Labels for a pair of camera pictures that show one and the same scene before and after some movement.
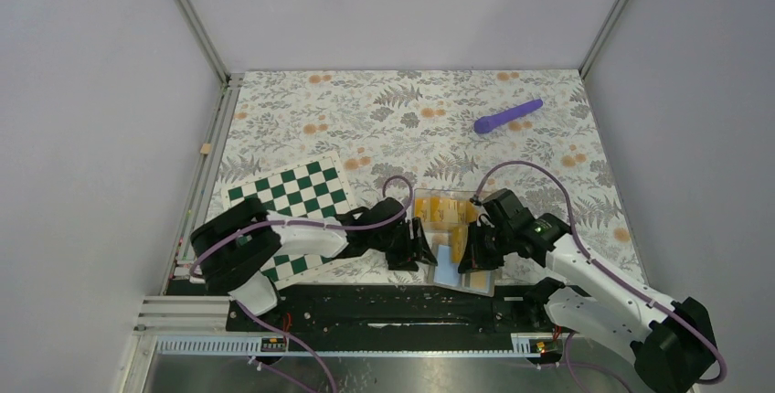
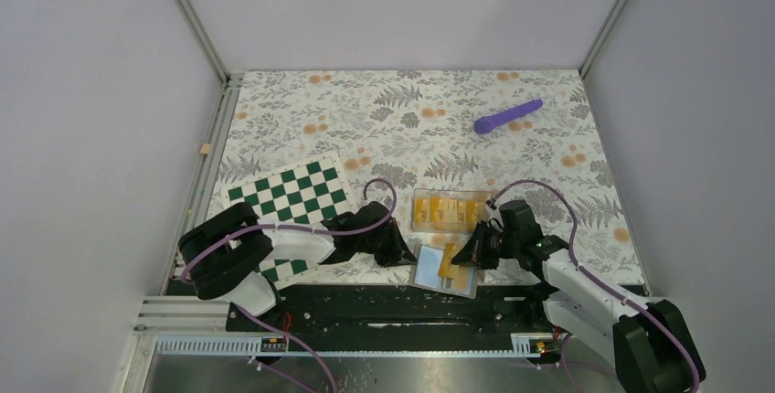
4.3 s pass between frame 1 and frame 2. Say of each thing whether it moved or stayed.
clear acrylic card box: stayed
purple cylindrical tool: stayed
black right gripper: stayed
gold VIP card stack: stayed
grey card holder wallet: moved
